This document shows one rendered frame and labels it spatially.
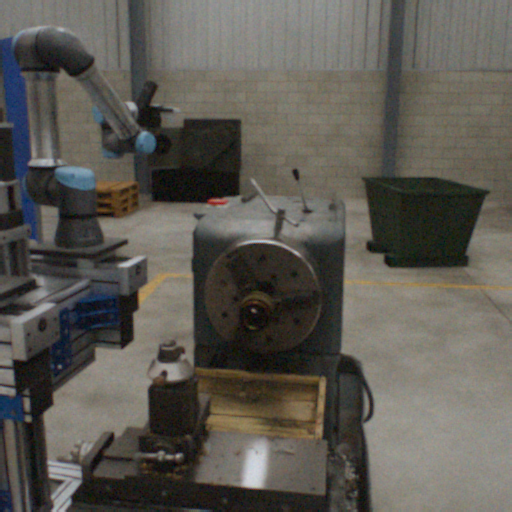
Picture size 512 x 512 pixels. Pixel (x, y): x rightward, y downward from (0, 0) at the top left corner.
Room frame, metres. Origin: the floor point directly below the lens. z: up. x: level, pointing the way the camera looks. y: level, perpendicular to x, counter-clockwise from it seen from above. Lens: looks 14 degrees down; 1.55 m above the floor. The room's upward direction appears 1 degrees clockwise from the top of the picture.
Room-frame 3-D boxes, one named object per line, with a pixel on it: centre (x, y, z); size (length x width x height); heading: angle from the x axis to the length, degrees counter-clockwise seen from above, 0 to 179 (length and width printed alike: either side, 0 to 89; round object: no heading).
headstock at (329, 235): (1.92, -0.06, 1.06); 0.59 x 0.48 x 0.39; 172
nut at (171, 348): (0.92, 0.15, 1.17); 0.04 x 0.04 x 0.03
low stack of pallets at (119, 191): (9.43, 2.47, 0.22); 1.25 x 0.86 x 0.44; 177
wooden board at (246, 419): (1.25, 0.02, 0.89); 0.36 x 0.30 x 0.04; 82
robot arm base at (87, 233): (1.77, 0.55, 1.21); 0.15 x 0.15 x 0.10
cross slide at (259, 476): (0.91, 0.08, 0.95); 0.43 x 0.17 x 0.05; 82
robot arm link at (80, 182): (1.78, 0.56, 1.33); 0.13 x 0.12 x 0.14; 54
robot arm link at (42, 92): (1.85, 0.66, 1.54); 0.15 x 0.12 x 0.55; 54
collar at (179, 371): (0.92, 0.15, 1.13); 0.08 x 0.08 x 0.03
